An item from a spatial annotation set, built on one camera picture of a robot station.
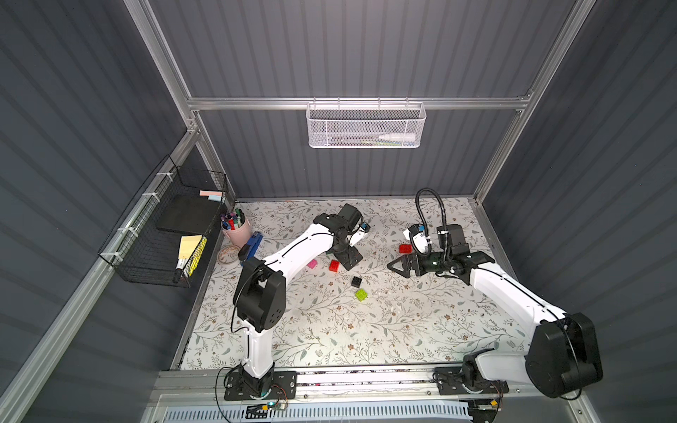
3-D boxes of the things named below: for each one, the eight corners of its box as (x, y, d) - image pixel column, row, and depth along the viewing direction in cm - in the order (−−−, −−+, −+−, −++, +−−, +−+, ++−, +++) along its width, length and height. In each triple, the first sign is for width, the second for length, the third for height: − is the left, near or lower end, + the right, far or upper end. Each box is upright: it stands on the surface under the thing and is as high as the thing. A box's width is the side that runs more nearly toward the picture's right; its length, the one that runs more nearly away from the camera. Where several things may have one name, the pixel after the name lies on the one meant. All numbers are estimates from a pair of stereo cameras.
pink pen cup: (231, 249, 106) (218, 228, 95) (237, 232, 112) (225, 210, 101) (250, 249, 106) (239, 228, 95) (255, 232, 112) (245, 210, 101)
